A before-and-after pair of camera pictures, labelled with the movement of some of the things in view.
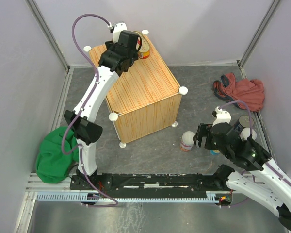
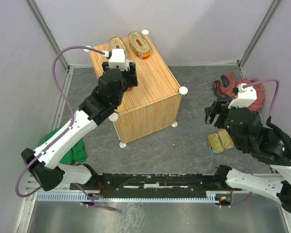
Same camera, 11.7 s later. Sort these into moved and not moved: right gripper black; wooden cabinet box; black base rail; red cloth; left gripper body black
Moved: right gripper black; left gripper body black
Not moved: red cloth; black base rail; wooden cabinet box
